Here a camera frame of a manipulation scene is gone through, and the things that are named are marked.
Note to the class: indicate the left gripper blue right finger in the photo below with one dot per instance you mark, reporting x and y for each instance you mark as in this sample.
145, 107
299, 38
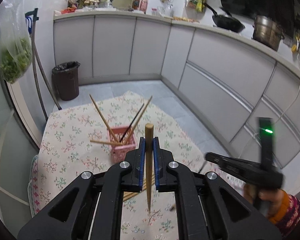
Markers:
156, 163

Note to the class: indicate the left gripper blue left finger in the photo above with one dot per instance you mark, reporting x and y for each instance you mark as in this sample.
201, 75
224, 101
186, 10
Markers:
141, 166

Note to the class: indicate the dark wooden chopstick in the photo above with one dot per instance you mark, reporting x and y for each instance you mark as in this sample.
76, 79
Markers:
149, 129

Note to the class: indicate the bamboo chopstick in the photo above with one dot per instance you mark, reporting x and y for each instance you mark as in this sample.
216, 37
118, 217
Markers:
107, 142
126, 141
104, 120
128, 195

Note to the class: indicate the orange patterned sleeve forearm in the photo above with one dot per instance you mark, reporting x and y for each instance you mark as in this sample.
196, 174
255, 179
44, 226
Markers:
287, 217

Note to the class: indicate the grey kitchen cabinets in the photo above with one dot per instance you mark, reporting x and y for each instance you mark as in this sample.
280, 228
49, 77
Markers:
226, 79

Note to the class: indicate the right hand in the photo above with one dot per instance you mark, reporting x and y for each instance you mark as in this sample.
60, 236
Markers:
273, 198

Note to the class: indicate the pink perforated utensil basket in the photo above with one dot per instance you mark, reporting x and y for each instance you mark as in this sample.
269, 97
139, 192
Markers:
118, 153

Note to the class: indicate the bamboo chopstick on table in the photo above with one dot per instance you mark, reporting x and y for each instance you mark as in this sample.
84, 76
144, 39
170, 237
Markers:
128, 195

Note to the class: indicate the floral tablecloth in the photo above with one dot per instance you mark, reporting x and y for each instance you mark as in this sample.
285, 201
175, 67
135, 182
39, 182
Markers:
66, 152

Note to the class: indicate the black trash bin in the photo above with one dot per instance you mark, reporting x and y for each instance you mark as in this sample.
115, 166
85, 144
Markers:
65, 77

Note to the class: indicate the steel stock pot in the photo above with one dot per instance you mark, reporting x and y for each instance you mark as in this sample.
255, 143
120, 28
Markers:
267, 32

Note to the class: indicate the black wok pan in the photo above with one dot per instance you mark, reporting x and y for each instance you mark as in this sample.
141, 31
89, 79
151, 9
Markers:
226, 21

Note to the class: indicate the pink bottle on counter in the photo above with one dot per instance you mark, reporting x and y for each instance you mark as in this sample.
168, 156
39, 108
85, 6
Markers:
143, 5

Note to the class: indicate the plastic bag of greens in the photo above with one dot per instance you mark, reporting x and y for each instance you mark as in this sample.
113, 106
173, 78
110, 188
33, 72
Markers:
15, 43

